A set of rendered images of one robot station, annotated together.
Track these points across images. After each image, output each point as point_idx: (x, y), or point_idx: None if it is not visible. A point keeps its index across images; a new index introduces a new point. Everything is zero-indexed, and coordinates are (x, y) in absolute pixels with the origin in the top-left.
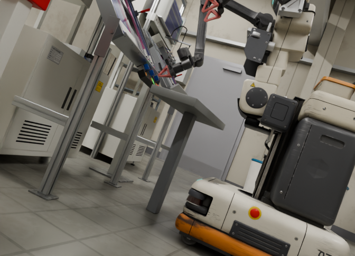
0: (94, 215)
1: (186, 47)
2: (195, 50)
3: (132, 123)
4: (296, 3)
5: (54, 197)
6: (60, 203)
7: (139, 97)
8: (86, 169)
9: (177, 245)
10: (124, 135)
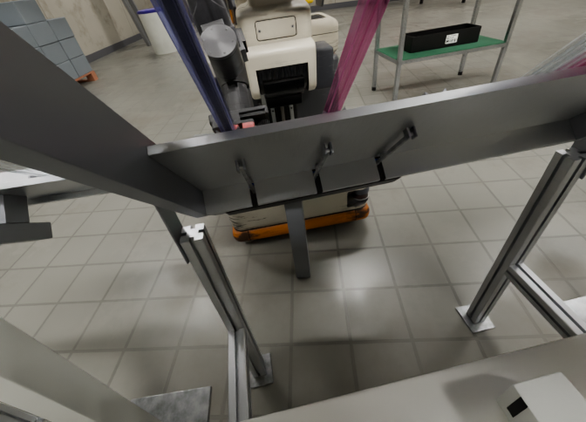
0: (428, 270)
1: (222, 21)
2: (228, 18)
3: (95, 390)
4: None
5: (463, 307)
6: (459, 297)
7: (10, 366)
8: None
9: (368, 220)
10: (245, 337)
